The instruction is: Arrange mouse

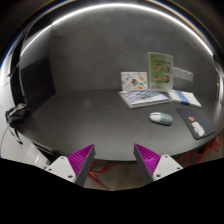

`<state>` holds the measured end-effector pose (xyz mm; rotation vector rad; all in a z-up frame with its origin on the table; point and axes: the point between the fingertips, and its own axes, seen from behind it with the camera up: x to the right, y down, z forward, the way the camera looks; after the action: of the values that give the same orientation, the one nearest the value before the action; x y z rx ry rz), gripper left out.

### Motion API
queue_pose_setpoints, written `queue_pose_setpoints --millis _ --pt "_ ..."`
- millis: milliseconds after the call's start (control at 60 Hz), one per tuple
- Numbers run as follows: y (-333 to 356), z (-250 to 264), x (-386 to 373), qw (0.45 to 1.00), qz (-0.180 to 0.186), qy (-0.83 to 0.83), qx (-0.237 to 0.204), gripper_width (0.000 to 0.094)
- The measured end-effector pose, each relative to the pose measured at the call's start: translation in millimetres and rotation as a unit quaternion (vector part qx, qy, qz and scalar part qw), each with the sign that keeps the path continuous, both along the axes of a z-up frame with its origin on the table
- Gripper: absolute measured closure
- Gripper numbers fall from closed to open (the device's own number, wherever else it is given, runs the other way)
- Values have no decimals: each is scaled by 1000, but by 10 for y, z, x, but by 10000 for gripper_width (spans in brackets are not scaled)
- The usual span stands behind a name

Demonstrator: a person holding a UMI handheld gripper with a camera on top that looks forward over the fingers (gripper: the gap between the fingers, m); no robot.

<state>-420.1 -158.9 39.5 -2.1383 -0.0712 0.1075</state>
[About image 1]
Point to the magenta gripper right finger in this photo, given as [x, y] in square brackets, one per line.
[154, 166]

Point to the red table frame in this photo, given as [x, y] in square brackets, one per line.
[114, 176]

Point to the black mouse pad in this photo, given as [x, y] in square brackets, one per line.
[197, 122]

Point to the white keyboard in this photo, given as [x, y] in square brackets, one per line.
[142, 98]

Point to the green upright sign stand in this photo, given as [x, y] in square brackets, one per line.
[160, 71]

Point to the white and blue booklet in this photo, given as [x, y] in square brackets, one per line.
[185, 98]

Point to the small white picture card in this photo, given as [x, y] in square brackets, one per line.
[131, 81]

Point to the dark monitor screen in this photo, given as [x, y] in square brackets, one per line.
[37, 82]

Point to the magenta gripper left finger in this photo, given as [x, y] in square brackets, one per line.
[75, 167]

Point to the white and green mouse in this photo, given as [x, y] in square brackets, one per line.
[161, 118]

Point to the white wall sockets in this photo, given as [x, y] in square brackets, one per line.
[183, 74]

